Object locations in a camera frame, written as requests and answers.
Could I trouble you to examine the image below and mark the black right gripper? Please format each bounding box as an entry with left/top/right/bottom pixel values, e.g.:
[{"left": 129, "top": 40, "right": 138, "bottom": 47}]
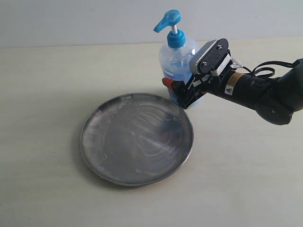
[{"left": 162, "top": 70, "right": 227, "bottom": 109}]

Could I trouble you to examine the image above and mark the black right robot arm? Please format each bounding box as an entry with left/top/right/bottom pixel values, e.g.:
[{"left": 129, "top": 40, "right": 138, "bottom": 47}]
[{"left": 162, "top": 59, "right": 303, "bottom": 125}]

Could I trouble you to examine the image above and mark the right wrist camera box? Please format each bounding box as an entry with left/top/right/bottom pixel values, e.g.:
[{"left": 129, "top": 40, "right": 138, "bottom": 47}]
[{"left": 189, "top": 38, "right": 229, "bottom": 75}]

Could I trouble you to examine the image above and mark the blue pump lotion bottle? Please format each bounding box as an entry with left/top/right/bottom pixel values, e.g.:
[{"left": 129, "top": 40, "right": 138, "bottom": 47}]
[{"left": 153, "top": 9, "right": 202, "bottom": 109}]

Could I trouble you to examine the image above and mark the round steel plate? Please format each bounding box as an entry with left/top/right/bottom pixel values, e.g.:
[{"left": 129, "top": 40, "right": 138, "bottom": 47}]
[{"left": 79, "top": 93, "right": 194, "bottom": 187}]

